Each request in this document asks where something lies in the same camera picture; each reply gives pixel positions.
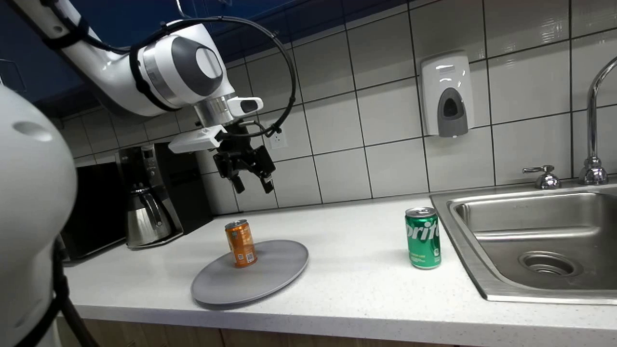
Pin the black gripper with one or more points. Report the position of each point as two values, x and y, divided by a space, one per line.
239 147

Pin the small brown bottle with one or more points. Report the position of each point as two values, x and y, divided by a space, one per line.
241 247

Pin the green Sprite can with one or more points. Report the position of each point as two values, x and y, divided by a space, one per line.
423 241

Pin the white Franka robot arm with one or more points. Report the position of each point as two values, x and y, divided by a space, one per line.
25 212

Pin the grey round plate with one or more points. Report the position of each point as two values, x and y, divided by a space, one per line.
276 270

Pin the black coffee maker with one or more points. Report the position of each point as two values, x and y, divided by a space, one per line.
185 193

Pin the steel coffee carafe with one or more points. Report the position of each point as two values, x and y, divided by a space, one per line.
147 222

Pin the black box appliance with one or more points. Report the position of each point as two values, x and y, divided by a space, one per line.
102 212

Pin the wooden base cabinet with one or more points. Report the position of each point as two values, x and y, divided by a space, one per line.
160 336

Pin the stainless steel sink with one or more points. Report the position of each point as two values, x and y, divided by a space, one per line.
513 218

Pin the chrome faucet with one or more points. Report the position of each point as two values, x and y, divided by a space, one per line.
592 170

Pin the white wall outlet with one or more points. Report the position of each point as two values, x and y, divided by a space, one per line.
278 137

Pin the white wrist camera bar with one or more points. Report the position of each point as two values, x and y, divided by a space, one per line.
195 139

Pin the white wall soap dispenser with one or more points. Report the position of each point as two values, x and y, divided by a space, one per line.
436 83

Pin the blue wall cabinet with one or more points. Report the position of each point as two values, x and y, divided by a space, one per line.
25 50

